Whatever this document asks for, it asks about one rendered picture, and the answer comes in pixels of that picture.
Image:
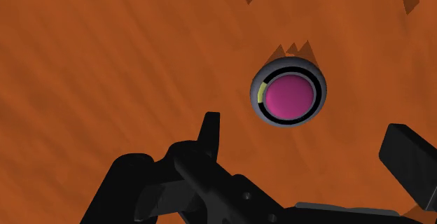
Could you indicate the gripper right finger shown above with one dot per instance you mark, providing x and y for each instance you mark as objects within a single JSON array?
[{"x": 411, "y": 163}]

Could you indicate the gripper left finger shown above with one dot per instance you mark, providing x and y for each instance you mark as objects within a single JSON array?
[{"x": 191, "y": 175}]

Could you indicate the grey round device pink button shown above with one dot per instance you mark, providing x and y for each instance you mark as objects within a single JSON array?
[{"x": 289, "y": 96}]

